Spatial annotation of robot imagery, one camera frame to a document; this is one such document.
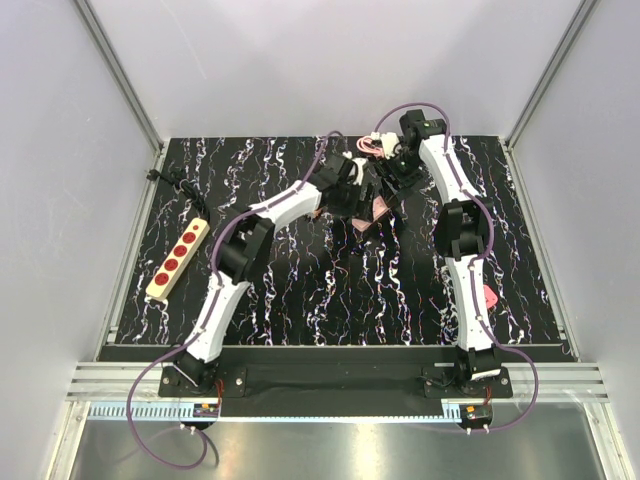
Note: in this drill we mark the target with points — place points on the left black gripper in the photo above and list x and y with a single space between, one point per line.
359 209

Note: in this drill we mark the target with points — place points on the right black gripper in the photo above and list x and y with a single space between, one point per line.
403 183

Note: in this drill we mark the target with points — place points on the pink power strip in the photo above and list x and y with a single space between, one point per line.
374 213

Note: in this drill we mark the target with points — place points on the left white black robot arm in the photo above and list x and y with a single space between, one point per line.
241 253

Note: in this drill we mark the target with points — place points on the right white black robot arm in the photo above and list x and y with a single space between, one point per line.
463 235

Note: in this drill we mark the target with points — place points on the black marbled mat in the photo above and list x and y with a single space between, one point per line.
326 284

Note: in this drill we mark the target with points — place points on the pink flat adapter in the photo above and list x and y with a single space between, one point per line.
491 298

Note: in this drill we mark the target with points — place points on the beige red power strip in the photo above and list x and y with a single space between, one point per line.
177 260

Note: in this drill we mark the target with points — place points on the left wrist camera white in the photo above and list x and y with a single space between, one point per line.
357 173

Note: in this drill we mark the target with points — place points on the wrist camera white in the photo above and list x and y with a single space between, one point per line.
357 173
385 143

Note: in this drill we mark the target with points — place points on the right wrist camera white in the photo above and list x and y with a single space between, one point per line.
385 143

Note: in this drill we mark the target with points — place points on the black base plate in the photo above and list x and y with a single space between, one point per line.
244 370

